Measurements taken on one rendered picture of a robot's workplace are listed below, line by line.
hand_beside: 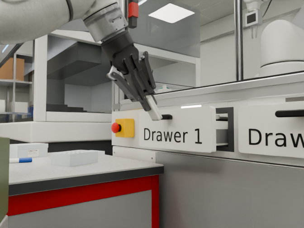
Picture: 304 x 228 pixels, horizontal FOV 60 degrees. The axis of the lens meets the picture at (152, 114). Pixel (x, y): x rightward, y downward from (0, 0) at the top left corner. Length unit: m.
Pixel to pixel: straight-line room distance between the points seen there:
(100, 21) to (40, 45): 0.85
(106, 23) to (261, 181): 0.49
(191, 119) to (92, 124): 0.90
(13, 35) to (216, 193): 0.59
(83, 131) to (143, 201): 0.72
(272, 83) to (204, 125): 0.17
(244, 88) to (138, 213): 0.47
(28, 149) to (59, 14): 0.65
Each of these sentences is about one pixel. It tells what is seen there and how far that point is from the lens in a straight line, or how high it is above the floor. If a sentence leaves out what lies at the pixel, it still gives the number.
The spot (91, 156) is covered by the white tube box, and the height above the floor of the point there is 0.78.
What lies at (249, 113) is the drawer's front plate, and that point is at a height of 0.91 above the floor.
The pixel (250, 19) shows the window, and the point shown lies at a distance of 0.73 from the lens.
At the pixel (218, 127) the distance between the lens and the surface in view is 0.68.
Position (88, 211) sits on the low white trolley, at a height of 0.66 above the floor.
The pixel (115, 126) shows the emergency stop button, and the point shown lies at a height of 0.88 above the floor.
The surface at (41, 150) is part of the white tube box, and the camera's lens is 1.14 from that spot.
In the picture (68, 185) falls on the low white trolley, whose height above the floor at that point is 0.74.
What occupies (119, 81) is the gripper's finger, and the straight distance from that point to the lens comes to 0.63.
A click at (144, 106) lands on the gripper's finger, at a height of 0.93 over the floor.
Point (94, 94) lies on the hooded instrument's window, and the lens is 1.52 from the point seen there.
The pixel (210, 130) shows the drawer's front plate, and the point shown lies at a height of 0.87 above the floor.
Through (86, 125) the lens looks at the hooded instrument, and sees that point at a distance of 1.47.
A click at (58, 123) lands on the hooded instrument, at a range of 1.41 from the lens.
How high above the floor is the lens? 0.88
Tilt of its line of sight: 3 degrees up
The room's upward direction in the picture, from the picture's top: straight up
